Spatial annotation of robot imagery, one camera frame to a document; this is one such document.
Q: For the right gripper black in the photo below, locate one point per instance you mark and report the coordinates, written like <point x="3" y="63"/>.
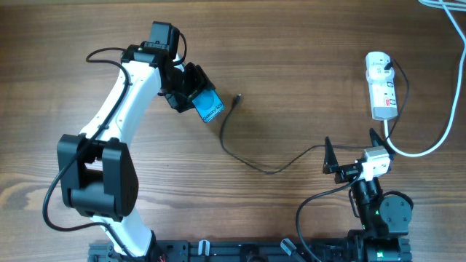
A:
<point x="346" y="172"/>

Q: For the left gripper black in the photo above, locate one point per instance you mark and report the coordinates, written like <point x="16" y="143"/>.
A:
<point x="199" y="81"/>

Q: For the smartphone with teal screen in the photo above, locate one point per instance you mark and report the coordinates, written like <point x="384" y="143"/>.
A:
<point x="208" y="105"/>

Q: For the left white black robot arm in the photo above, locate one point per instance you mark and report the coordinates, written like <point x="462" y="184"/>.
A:
<point x="96" y="174"/>

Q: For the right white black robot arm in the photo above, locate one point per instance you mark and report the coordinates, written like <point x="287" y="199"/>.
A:
<point x="384" y="216"/>

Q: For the white USB charger adapter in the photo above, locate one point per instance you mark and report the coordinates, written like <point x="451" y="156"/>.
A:
<point x="378" y="73"/>

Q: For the white power strip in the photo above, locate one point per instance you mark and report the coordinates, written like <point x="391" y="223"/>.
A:
<point x="384" y="105"/>

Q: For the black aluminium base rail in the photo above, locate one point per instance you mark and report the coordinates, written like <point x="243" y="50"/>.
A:
<point x="343" y="249"/>

